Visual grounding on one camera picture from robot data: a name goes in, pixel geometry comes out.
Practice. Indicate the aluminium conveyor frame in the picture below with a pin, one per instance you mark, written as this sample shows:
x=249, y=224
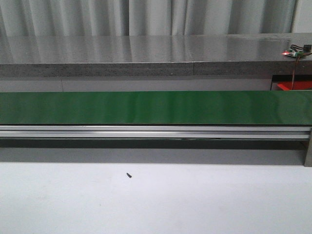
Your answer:
x=187, y=144

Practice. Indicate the red plastic bin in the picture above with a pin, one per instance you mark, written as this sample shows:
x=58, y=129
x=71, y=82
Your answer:
x=299, y=85

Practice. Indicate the grey stone counter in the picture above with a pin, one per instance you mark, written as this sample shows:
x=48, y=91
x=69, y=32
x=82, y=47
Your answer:
x=150, y=63

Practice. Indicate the white curtain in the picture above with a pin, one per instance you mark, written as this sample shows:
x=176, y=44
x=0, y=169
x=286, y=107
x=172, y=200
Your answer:
x=144, y=17

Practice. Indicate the small green circuit board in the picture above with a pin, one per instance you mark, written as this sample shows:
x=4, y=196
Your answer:
x=294, y=54

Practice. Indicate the green conveyor belt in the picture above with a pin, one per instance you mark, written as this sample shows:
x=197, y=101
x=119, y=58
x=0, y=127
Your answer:
x=158, y=107

